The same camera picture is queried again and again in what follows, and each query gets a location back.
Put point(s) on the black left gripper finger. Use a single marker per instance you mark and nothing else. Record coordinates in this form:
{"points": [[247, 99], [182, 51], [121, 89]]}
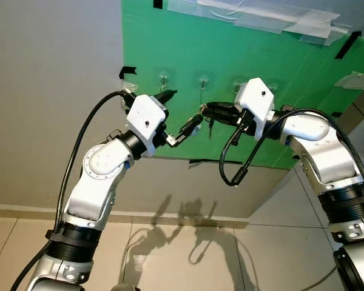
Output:
{"points": [[191, 126], [164, 96]]}

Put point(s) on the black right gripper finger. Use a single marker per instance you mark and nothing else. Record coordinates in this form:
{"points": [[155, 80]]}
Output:
{"points": [[218, 107], [224, 119]]}

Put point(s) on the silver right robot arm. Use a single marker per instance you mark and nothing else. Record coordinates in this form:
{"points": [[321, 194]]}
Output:
{"points": [[327, 157]]}

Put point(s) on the clear plastic hook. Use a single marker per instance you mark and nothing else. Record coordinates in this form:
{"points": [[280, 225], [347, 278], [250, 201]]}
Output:
{"points": [[238, 85], [203, 82], [273, 85], [164, 77]]}

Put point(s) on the black tape strip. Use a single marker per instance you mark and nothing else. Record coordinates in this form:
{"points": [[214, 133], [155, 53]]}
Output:
{"points": [[158, 3], [203, 162], [127, 71], [347, 45]]}

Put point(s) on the small translucent tape piece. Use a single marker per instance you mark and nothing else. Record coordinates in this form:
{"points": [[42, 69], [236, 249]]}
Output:
{"points": [[127, 85], [355, 80]]}

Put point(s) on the green board with hooks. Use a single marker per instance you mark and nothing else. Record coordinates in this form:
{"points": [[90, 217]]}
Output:
{"points": [[188, 36]]}

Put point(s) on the wide translucent tape patch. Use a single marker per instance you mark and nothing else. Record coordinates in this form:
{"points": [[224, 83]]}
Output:
{"points": [[261, 18]]}

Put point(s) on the stacked brown cardboard boxes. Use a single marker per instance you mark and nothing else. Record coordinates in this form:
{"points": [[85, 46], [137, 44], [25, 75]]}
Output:
{"points": [[361, 109]]}

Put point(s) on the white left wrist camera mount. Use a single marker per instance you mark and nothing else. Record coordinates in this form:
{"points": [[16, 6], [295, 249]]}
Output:
{"points": [[147, 118]]}

